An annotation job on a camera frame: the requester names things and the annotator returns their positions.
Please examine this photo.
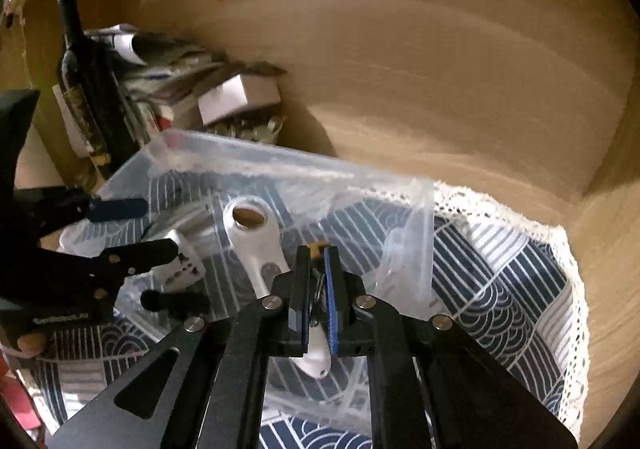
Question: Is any person's left hand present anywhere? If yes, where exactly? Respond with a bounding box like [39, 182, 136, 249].
[1, 330, 48, 359]

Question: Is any white bottle opener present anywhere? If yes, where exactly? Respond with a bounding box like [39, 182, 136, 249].
[222, 196, 331, 380]

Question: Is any dark wine bottle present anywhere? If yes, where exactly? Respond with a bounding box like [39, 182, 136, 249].
[58, 0, 140, 180]

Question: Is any blue white patterned cloth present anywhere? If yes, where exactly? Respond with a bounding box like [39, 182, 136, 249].
[22, 171, 588, 448]

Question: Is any small white cardboard box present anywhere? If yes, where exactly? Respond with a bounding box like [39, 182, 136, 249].
[192, 73, 281, 125]

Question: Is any clear plastic storage bin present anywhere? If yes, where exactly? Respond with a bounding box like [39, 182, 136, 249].
[60, 128, 436, 439]

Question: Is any stack of papers and books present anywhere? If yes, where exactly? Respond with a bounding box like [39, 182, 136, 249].
[84, 23, 286, 145]

